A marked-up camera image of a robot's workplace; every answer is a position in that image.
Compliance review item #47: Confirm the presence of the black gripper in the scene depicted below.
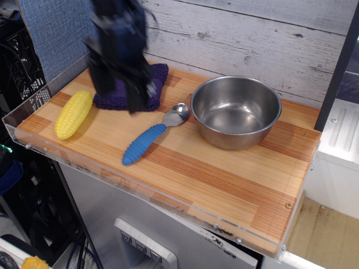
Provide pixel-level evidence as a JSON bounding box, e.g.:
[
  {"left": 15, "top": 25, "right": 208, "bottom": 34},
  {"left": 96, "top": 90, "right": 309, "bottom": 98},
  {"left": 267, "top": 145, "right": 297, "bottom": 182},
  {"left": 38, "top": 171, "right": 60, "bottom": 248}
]
[{"left": 85, "top": 1, "right": 153, "bottom": 114}]

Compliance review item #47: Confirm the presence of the blue handled metal spoon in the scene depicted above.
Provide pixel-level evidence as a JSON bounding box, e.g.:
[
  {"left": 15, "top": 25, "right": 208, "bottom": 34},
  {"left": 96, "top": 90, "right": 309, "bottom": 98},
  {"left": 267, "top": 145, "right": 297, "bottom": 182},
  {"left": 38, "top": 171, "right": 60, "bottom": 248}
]
[{"left": 122, "top": 103, "right": 190, "bottom": 165}]

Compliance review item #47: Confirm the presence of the stainless steel bowl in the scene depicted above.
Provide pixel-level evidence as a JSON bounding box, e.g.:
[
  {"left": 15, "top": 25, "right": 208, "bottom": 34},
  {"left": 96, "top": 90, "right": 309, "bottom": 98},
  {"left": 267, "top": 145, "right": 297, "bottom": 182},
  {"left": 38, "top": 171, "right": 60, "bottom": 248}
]
[{"left": 191, "top": 76, "right": 282, "bottom": 150}]

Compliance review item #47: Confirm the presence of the purple folded towel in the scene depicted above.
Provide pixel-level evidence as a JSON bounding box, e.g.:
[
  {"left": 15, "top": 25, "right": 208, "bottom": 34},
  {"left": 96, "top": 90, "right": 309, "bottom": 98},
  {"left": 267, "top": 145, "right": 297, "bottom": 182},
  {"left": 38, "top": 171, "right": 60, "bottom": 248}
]
[{"left": 93, "top": 63, "right": 169, "bottom": 112}]

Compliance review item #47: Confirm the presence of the yellow toy corn cob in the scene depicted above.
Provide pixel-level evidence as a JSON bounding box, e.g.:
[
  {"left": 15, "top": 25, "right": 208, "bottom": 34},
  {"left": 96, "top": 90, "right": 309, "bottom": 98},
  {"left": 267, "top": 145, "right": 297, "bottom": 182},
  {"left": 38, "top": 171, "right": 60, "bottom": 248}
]
[{"left": 54, "top": 90, "right": 93, "bottom": 140}]

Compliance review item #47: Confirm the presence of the black plastic crate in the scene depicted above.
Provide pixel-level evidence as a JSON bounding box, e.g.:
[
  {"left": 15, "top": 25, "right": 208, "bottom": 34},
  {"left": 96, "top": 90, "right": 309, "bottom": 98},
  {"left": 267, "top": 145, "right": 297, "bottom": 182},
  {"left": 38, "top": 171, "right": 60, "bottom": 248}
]
[{"left": 1, "top": 22, "right": 46, "bottom": 100}]

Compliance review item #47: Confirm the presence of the clear acrylic table guard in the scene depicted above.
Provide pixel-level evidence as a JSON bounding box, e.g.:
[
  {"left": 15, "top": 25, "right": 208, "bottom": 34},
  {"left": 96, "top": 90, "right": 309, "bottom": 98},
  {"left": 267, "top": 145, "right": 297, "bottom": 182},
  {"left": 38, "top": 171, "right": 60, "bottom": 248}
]
[{"left": 4, "top": 56, "right": 320, "bottom": 267}]

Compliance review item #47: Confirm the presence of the stainless steel toy fridge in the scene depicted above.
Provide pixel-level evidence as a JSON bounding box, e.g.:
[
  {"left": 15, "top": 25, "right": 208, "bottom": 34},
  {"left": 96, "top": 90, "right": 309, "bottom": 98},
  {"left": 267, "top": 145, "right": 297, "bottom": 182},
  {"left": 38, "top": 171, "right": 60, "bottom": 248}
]
[{"left": 59, "top": 164, "right": 263, "bottom": 268}]

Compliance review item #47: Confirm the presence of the yellow object bottom left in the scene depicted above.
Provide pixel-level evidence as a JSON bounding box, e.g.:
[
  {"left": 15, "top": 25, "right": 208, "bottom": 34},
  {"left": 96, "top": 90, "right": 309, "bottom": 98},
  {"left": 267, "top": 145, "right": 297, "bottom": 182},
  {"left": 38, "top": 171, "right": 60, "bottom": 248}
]
[{"left": 20, "top": 256, "right": 50, "bottom": 269}]

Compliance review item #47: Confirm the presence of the white toy sink unit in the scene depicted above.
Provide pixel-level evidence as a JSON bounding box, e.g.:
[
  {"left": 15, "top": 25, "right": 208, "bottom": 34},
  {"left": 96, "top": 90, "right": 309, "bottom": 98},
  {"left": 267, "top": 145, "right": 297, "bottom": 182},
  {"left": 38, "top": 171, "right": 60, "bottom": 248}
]
[{"left": 303, "top": 99, "right": 358, "bottom": 219}]

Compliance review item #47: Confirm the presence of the black vertical post right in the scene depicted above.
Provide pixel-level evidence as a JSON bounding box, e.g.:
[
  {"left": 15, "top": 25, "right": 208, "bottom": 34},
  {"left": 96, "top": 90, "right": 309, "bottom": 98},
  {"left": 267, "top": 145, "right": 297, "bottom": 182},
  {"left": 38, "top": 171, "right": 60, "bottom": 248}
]
[{"left": 314, "top": 1, "right": 358, "bottom": 132}]

